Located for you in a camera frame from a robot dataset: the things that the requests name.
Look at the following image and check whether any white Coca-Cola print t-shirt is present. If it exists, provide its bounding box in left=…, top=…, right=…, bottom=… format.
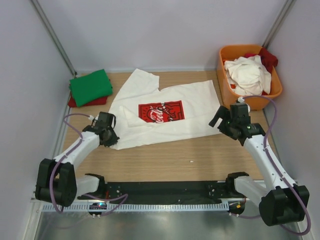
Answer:
left=109, top=69, right=220, bottom=150

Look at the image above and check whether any aluminium frame rail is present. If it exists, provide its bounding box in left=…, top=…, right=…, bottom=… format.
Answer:
left=30, top=178, right=305, bottom=203

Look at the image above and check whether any folded red t-shirt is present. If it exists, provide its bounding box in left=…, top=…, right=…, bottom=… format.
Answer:
left=67, top=95, right=108, bottom=108

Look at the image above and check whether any orange plastic laundry basket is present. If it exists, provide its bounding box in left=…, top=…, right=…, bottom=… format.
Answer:
left=216, top=44, right=283, bottom=111

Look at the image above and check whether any dark red garment in basket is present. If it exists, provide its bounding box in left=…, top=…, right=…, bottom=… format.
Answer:
left=243, top=47, right=279, bottom=73

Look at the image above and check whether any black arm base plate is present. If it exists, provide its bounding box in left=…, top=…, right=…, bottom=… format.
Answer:
left=106, top=180, right=245, bottom=199

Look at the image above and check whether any left aluminium corner post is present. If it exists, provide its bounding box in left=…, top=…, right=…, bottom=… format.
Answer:
left=29, top=0, right=78, bottom=77

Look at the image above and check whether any right aluminium corner post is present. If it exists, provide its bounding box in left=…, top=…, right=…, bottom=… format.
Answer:
left=262, top=0, right=297, bottom=49

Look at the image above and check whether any folded green t-shirt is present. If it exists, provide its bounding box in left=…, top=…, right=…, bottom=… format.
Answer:
left=69, top=69, right=113, bottom=107

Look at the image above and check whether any white crumpled t-shirt in basket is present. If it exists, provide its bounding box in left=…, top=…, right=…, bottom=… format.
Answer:
left=224, top=55, right=272, bottom=96

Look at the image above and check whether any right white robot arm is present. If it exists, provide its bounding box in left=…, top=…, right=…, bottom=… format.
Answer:
left=209, top=102, right=310, bottom=226

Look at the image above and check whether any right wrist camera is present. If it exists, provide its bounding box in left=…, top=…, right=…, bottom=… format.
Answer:
left=236, top=96, right=251, bottom=112

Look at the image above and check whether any white slotted cable duct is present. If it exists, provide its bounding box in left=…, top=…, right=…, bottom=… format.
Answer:
left=42, top=202, right=230, bottom=213

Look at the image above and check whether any aluminium corner post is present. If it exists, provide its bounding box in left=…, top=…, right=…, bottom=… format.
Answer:
left=262, top=0, right=297, bottom=49
left=29, top=0, right=78, bottom=77

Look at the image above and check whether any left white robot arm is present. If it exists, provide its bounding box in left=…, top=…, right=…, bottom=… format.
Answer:
left=35, top=111, right=120, bottom=213

